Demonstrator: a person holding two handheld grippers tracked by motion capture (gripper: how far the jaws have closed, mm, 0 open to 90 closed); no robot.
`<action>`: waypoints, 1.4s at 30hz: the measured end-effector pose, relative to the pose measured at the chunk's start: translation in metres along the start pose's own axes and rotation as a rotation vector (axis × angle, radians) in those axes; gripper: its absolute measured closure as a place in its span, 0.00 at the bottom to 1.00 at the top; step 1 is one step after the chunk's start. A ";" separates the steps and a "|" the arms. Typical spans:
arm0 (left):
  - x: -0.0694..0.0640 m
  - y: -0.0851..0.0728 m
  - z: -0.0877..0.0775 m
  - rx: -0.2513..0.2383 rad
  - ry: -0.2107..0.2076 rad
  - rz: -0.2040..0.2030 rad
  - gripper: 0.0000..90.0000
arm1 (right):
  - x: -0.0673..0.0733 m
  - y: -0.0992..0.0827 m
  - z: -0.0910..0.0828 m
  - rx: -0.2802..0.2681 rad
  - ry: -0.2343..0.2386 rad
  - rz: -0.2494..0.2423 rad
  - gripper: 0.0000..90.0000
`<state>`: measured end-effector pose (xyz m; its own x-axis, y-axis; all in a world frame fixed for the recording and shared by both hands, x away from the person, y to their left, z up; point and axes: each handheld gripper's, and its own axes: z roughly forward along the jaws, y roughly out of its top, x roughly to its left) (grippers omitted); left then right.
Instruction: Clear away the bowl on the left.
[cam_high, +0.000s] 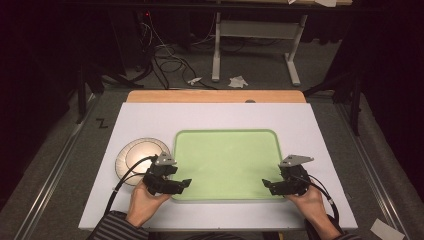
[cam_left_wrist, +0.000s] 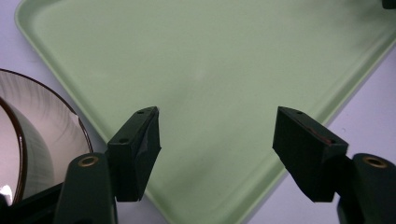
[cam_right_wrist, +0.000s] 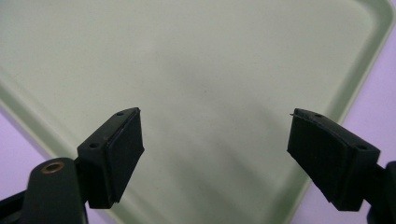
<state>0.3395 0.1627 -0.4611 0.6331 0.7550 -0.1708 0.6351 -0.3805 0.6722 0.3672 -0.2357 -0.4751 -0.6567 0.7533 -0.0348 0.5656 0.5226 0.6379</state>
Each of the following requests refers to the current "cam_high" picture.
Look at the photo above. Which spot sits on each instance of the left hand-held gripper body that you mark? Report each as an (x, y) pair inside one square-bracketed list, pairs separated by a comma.
[(160, 175)]

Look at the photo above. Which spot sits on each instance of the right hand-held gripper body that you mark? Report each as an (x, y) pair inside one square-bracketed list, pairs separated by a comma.
[(295, 178)]

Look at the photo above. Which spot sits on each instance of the person's right hand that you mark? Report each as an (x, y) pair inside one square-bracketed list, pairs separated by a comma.
[(311, 206)]

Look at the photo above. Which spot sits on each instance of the person's left hand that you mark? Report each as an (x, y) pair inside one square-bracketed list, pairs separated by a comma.
[(141, 206)]

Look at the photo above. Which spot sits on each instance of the white round plate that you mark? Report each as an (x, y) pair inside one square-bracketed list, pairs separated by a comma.
[(136, 156)]

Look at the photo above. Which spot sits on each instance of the green tray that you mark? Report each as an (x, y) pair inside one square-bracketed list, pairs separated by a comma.
[(226, 160)]

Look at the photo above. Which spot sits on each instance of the white board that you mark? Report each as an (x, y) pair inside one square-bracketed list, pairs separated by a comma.
[(216, 116)]

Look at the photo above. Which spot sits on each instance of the grey round table plug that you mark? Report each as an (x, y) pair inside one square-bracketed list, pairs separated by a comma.
[(250, 101)]

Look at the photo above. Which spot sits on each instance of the black metal stand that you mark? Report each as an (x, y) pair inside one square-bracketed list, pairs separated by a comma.
[(356, 100), (81, 93)]

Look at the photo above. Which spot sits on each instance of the small white paper scrap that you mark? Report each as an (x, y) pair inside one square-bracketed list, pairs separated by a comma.
[(194, 80)]

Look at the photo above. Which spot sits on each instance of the flat white paper sheet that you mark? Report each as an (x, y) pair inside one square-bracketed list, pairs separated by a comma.
[(386, 230)]

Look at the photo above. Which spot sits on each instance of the crumpled white paper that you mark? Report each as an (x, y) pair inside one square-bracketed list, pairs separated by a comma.
[(238, 82)]

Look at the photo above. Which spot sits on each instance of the metal floor rail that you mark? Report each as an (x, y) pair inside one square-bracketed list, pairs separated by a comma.
[(373, 166), (50, 180)]

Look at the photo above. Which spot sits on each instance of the white desk frame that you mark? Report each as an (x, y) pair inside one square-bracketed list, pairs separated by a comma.
[(256, 28)]

